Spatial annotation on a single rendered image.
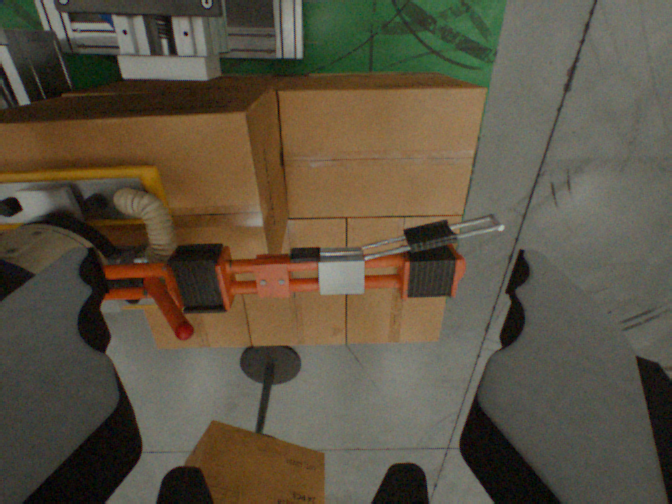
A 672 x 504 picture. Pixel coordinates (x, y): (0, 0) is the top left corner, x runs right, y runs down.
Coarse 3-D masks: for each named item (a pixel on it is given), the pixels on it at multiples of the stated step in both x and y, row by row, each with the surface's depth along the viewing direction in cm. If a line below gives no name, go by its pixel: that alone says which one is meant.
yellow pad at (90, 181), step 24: (72, 168) 58; (96, 168) 57; (120, 168) 57; (144, 168) 57; (0, 192) 57; (72, 192) 58; (96, 192) 58; (0, 216) 60; (24, 216) 60; (96, 216) 60; (120, 216) 60
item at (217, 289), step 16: (176, 256) 51; (192, 256) 51; (208, 256) 51; (224, 256) 52; (176, 272) 52; (192, 272) 52; (208, 272) 52; (224, 272) 52; (176, 288) 53; (192, 288) 53; (208, 288) 54; (224, 288) 52; (192, 304) 55; (208, 304) 55; (224, 304) 54
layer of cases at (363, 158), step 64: (320, 128) 104; (384, 128) 105; (448, 128) 105; (320, 192) 115; (384, 192) 115; (448, 192) 116; (192, 320) 141; (256, 320) 142; (320, 320) 143; (384, 320) 144
